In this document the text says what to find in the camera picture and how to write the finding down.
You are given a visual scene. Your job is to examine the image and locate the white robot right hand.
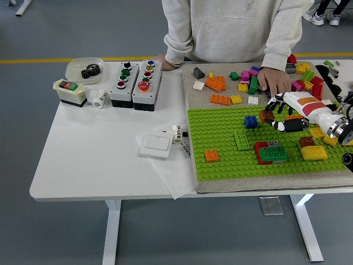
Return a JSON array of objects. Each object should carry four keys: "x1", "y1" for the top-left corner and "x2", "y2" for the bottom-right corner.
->
[{"x1": 265, "y1": 92, "x2": 343, "y2": 134}]

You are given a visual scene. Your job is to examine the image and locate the person's left hand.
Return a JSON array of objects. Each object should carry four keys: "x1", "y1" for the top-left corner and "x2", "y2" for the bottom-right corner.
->
[{"x1": 256, "y1": 67, "x2": 292, "y2": 98}]

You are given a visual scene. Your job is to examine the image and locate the person's right hand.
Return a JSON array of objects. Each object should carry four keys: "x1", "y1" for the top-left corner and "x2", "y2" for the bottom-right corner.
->
[{"x1": 152, "y1": 54, "x2": 180, "y2": 72}]

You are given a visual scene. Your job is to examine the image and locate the brown square brick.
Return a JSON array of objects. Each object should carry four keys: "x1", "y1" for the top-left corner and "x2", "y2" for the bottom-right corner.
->
[
  {"x1": 297, "y1": 136, "x2": 317, "y2": 150},
  {"x1": 259, "y1": 109, "x2": 276, "y2": 124}
]

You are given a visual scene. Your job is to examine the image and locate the blue square brick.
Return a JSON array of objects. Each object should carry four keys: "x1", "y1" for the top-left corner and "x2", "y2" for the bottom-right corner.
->
[{"x1": 244, "y1": 115, "x2": 259, "y2": 130}]

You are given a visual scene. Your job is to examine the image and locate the dark grey slope brick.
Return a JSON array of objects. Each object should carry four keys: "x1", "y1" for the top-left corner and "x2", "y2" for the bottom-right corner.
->
[
  {"x1": 192, "y1": 66, "x2": 206, "y2": 80},
  {"x1": 258, "y1": 84, "x2": 274, "y2": 99}
]

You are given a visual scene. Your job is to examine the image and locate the long red brick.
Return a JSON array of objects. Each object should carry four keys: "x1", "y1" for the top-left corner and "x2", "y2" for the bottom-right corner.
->
[{"x1": 311, "y1": 84, "x2": 324, "y2": 102}]

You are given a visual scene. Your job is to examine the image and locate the long green brick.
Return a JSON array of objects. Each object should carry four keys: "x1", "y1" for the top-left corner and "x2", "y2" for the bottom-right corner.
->
[
  {"x1": 259, "y1": 145, "x2": 288, "y2": 162},
  {"x1": 247, "y1": 75, "x2": 260, "y2": 95}
]

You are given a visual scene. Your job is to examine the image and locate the lime green brick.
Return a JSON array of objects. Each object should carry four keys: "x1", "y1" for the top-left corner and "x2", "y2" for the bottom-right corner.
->
[{"x1": 300, "y1": 70, "x2": 315, "y2": 83}]

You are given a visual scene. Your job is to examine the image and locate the yellow curved brick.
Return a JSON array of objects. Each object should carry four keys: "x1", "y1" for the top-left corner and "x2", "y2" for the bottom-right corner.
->
[{"x1": 300, "y1": 145, "x2": 329, "y2": 161}]

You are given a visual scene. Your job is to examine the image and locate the green brick baseplate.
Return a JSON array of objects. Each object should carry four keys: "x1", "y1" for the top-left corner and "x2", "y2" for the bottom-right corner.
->
[{"x1": 186, "y1": 103, "x2": 353, "y2": 182}]

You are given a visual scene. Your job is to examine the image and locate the orange square brick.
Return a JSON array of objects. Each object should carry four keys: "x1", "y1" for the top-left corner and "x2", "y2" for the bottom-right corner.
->
[{"x1": 204, "y1": 150, "x2": 221, "y2": 163}]

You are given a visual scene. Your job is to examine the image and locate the grey emergency-stop control box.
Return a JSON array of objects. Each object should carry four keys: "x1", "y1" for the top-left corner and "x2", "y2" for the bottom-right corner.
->
[{"x1": 132, "y1": 59, "x2": 163, "y2": 112}]

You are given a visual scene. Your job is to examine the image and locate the grey four-button control box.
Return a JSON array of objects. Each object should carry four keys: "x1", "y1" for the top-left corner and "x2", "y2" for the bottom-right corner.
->
[{"x1": 109, "y1": 61, "x2": 141, "y2": 108}]

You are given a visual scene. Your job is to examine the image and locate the person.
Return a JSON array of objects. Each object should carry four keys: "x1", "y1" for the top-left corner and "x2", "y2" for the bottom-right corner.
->
[
  {"x1": 152, "y1": 0, "x2": 315, "y2": 98},
  {"x1": 302, "y1": 0, "x2": 351, "y2": 27}
]

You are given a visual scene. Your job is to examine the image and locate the lime green plate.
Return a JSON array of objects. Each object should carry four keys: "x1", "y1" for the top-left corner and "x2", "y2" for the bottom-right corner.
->
[{"x1": 233, "y1": 129, "x2": 252, "y2": 152}]

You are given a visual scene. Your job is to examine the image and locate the small white pipe coupling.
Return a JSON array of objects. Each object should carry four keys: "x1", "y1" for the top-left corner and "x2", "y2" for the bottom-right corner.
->
[{"x1": 171, "y1": 124, "x2": 183, "y2": 145}]

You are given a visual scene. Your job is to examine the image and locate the large white pipe coupling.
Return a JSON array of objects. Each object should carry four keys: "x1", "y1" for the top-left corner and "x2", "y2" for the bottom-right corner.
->
[{"x1": 92, "y1": 90, "x2": 109, "y2": 109}]

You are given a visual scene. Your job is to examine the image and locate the white tee pipe fitting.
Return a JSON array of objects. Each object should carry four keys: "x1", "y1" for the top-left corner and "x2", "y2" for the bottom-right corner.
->
[{"x1": 84, "y1": 88, "x2": 98, "y2": 105}]

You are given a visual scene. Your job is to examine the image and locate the white printed label strip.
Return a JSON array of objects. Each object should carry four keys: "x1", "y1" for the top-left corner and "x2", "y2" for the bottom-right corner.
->
[{"x1": 179, "y1": 140, "x2": 193, "y2": 160}]

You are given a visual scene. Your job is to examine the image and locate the white plastic bowl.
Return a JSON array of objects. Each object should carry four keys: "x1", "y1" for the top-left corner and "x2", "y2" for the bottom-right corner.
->
[{"x1": 65, "y1": 57, "x2": 106, "y2": 85}]

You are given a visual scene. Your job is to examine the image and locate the grey foam mat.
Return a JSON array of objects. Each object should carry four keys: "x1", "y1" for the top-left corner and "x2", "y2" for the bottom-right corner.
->
[{"x1": 181, "y1": 60, "x2": 353, "y2": 194}]

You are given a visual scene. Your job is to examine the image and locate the metal floor plate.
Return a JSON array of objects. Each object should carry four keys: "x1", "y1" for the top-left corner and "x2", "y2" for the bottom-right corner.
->
[{"x1": 259, "y1": 195, "x2": 284, "y2": 216}]

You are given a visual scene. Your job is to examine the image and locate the white paper sheet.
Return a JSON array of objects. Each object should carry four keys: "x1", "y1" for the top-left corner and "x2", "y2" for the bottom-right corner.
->
[{"x1": 134, "y1": 124, "x2": 198, "y2": 200}]

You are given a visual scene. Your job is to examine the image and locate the white table leg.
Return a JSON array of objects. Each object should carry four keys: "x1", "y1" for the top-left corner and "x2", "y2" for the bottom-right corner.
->
[
  {"x1": 102, "y1": 200, "x2": 122, "y2": 265},
  {"x1": 289, "y1": 194, "x2": 325, "y2": 262}
]

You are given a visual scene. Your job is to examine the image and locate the white furniture foot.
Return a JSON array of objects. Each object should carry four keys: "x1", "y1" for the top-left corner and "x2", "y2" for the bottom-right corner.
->
[{"x1": 7, "y1": 0, "x2": 33, "y2": 17}]

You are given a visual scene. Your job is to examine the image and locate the white wall switch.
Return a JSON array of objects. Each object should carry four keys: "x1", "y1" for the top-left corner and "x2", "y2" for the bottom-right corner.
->
[{"x1": 140, "y1": 131, "x2": 174, "y2": 160}]

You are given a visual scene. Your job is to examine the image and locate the cream red-green switch box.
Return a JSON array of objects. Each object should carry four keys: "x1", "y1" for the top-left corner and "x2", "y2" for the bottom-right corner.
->
[{"x1": 52, "y1": 78, "x2": 88, "y2": 108}]

